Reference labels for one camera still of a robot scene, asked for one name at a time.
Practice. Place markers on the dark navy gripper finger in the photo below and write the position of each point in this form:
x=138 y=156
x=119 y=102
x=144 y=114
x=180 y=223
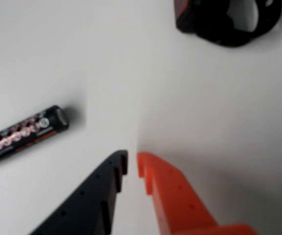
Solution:
x=87 y=203

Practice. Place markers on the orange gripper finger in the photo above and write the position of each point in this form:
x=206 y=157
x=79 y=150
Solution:
x=175 y=200

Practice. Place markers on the black red AAA battery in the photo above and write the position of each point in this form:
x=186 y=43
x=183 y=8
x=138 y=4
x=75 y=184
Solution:
x=28 y=133

